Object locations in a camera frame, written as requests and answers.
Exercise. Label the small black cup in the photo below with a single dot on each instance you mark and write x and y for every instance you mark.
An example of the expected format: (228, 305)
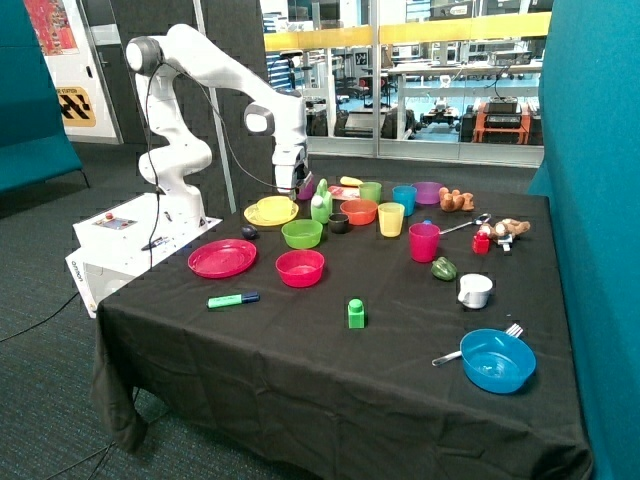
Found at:
(338, 223)

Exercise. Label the green plastic bowl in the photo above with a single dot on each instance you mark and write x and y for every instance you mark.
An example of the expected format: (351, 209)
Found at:
(302, 233)

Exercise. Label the orange plastic bowl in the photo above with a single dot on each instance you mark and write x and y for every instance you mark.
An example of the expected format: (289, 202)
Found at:
(360, 212)

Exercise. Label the black marker pen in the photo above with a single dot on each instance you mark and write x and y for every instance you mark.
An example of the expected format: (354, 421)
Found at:
(155, 243)

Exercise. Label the red toy brick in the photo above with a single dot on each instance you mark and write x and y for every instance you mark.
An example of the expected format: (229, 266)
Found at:
(481, 243)

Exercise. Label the yellow plastic plate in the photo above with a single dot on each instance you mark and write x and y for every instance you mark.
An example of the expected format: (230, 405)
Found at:
(253, 216)

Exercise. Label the pink plastic plate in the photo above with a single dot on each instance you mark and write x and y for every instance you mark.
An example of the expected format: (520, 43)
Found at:
(222, 258)

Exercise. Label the black tablecloth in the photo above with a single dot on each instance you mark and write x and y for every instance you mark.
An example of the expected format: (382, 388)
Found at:
(286, 377)

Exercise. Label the white mug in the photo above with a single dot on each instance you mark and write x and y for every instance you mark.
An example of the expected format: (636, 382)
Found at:
(474, 290)

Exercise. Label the blue plastic bowl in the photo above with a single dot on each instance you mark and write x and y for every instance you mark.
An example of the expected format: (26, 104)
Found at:
(495, 361)

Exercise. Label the yellow plastic cup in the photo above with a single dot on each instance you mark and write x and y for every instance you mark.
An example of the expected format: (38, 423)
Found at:
(390, 216)

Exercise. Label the green toy brick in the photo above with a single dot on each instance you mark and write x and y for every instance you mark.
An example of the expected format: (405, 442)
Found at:
(356, 315)

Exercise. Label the dark toy plum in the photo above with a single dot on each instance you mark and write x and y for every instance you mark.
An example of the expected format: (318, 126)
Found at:
(249, 232)

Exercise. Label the brown plush toy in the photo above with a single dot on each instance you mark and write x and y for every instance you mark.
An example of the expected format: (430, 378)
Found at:
(505, 228)

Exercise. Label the green highlighter marker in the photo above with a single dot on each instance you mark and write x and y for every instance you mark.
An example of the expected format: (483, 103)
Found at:
(217, 302)

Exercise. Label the brown teddy bear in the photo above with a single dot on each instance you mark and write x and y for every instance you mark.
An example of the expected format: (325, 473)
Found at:
(454, 200)

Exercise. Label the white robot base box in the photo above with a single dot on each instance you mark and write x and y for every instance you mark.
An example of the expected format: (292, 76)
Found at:
(109, 254)

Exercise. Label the purple plastic bowl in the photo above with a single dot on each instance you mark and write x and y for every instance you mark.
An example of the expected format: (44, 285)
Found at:
(427, 192)

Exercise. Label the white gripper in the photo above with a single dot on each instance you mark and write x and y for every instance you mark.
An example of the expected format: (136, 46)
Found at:
(291, 167)

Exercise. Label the red packet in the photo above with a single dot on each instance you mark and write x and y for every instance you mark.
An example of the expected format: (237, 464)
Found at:
(344, 193)

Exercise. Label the pink plastic bowl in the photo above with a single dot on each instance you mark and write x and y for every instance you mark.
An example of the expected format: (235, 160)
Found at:
(300, 268)

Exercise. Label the pink plastic cup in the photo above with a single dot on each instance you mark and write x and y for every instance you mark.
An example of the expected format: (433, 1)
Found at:
(423, 241)

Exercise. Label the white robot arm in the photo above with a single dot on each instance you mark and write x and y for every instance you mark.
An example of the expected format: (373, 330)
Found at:
(281, 114)

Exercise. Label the blue plastic cup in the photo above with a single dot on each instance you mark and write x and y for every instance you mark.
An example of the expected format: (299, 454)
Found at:
(406, 196)

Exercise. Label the green white spray bottle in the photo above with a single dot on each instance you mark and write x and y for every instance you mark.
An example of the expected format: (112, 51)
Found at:
(321, 203)

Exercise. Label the green toy bell pepper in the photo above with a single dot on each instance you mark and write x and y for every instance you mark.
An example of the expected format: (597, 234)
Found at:
(443, 269)

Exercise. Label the green plastic cup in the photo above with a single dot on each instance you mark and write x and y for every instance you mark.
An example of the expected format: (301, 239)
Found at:
(370, 191)

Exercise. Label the yellow toy banana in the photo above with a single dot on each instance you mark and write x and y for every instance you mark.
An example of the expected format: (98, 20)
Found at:
(350, 182)

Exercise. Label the metal spoon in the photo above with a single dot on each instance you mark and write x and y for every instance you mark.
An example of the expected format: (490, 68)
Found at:
(478, 221)

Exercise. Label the purple plastic cup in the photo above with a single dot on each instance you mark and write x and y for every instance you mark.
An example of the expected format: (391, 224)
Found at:
(306, 189)

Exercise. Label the metal fork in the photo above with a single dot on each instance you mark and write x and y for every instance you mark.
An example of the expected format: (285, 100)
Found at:
(515, 330)

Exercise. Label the yellow plastic bowl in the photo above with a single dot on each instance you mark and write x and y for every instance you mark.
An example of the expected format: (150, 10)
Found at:
(274, 208)

